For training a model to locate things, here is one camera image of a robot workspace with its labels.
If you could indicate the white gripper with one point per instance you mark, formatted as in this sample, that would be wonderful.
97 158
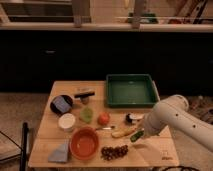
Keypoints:
151 125

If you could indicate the green pepper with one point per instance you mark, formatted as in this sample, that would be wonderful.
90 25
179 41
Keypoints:
136 136

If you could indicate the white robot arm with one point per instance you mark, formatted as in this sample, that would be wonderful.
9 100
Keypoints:
173 111

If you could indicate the red bowl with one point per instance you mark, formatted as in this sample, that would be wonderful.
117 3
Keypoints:
84 143

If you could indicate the black bowl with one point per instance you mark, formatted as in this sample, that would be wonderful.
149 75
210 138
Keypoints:
67 98

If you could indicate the blue sponge in bowl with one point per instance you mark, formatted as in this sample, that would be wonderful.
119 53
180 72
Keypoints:
61 104

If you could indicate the green plastic tray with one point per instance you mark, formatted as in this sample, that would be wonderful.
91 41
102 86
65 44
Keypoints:
130 91

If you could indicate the yellow banana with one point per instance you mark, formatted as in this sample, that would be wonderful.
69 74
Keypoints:
123 132

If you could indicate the small metal utensil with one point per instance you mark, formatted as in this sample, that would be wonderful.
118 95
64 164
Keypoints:
105 128

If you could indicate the red tomato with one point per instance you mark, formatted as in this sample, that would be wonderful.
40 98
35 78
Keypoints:
103 119

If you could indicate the bunch of dark grapes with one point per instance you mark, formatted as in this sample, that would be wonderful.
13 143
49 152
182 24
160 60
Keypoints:
109 153

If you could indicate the white round container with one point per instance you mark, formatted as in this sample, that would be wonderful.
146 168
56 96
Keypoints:
67 122

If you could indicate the grey blue cloth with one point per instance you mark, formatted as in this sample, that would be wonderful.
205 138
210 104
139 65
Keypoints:
60 154

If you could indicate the black stand on floor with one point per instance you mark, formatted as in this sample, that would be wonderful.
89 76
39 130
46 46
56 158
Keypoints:
24 140

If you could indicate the black handled tool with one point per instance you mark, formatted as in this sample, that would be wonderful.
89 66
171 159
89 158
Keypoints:
84 94

